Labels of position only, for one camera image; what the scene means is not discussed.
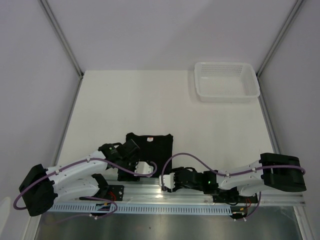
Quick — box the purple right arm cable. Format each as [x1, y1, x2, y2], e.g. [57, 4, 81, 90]
[161, 152, 306, 222]

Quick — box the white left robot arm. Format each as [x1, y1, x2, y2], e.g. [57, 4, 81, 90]
[19, 139, 140, 217]

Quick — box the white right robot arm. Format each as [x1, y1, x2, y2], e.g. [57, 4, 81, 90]
[159, 153, 307, 202]

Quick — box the grey slotted cable duct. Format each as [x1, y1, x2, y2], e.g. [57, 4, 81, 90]
[48, 202, 232, 216]

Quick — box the white perforated plastic basket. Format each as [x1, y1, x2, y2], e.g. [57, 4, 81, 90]
[194, 62, 261, 103]

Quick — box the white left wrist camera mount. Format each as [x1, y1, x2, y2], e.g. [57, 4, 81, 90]
[134, 161, 155, 177]

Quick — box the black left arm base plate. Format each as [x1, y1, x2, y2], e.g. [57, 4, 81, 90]
[92, 184, 125, 202]

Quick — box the black t-shirt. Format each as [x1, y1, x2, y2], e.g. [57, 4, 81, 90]
[116, 132, 174, 182]

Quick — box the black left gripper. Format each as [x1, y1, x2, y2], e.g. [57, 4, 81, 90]
[117, 156, 143, 182]

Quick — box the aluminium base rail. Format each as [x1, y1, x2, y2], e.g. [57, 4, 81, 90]
[33, 174, 306, 206]

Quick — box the grey aluminium frame post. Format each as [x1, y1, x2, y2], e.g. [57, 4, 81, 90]
[256, 0, 307, 79]

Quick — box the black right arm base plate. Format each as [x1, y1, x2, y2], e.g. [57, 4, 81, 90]
[212, 189, 258, 206]

